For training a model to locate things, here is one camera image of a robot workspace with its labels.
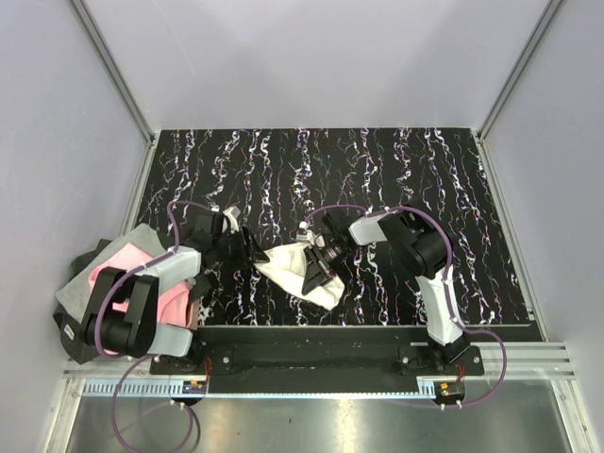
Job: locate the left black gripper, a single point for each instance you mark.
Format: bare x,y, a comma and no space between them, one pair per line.
250,252

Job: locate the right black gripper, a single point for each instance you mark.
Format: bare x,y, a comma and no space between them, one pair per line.
319,271

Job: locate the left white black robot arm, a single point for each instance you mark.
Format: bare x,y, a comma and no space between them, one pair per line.
122,315

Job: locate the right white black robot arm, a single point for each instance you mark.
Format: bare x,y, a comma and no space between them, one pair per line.
425,252

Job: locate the pink cloth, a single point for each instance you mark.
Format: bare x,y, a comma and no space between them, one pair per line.
139,310

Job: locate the grey cloth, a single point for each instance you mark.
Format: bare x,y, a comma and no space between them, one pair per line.
74,296

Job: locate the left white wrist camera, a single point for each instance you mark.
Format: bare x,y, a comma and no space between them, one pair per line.
231,223

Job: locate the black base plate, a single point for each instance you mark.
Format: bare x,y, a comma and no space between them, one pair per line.
314,335

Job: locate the aluminium frame rail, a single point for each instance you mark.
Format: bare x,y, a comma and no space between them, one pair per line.
542,361

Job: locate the white slotted cable duct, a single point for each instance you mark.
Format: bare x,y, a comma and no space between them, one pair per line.
224,388

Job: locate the left frame post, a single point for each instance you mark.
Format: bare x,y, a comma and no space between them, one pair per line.
101,49

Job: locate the frame post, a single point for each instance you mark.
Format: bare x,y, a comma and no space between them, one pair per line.
101,49
547,18

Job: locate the right frame post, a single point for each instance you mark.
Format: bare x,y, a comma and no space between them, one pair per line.
547,18

